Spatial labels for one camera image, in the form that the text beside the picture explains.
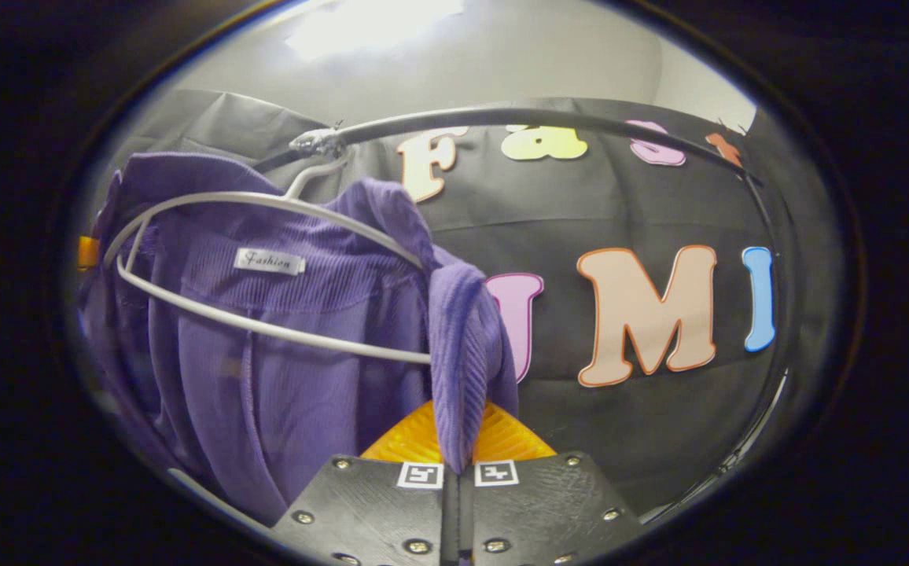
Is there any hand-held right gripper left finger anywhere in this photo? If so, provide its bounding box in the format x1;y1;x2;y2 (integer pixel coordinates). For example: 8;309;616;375
270;399;459;566

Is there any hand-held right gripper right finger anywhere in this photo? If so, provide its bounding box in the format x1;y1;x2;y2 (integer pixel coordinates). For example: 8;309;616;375
458;401;648;566

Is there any purple ribbed shirt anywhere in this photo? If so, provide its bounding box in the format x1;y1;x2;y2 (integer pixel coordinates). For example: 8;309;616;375
77;151;520;527

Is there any white clothes hanger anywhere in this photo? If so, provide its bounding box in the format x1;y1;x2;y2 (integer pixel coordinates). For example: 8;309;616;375
103;149;433;365

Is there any black clothes rack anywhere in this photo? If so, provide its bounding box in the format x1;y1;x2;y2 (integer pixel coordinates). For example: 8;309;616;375
250;105;797;488

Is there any black backdrop cloth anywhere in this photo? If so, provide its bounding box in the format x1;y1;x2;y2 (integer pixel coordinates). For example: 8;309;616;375
109;88;845;520

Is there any white stand pole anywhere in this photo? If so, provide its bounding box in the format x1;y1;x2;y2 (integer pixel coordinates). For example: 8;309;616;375
643;369;789;524

